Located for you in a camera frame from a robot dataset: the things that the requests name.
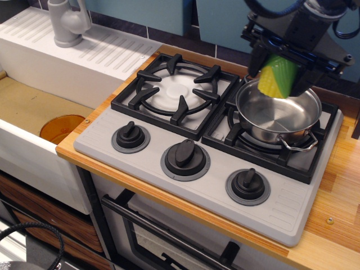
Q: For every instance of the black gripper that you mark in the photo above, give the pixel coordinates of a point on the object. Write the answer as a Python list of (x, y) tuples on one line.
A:
[(299, 34)]

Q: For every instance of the green yellow toy corncob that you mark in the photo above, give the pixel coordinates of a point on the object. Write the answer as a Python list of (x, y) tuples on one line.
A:
[(277, 77)]

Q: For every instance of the stainless steel pot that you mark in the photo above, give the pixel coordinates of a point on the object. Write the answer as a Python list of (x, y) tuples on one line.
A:
[(277, 121)]

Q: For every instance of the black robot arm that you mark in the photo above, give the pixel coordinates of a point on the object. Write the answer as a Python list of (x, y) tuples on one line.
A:
[(292, 49)]

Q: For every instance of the black right stove knob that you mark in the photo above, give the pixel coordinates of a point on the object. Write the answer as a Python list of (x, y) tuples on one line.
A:
[(248, 187)]

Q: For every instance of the black stove knob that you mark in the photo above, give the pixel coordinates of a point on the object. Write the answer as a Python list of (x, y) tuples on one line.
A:
[(130, 138), (248, 187), (185, 161)]

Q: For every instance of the black middle stove knob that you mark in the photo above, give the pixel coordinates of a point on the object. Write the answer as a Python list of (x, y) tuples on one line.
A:
[(185, 161)]

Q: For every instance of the grey toy stove top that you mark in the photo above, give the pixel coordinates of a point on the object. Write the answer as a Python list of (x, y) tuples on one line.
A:
[(281, 217)]

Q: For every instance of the black left stove knob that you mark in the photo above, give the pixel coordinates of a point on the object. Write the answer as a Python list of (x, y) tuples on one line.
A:
[(130, 138)]

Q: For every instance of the black right burner grate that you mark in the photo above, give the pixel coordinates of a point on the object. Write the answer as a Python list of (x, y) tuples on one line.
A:
[(226, 134)]

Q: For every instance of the black burner grate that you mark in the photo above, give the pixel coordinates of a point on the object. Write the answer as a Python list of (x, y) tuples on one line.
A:
[(177, 95), (226, 134)]

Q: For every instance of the black left burner grate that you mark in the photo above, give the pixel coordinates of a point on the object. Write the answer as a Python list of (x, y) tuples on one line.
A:
[(177, 95)]

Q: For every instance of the grey toy faucet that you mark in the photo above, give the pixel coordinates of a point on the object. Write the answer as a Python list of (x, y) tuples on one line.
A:
[(68, 25)]

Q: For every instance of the orange plastic plate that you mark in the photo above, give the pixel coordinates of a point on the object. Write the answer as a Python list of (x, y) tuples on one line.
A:
[(60, 127)]

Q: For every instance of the white toy sink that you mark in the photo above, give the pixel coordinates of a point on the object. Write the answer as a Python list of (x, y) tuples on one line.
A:
[(41, 81)]

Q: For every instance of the wooden drawer fronts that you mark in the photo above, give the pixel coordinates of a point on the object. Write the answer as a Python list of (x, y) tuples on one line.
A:
[(26, 204)]

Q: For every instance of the oven door with black handle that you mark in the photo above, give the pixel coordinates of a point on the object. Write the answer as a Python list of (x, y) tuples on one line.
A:
[(120, 206)]

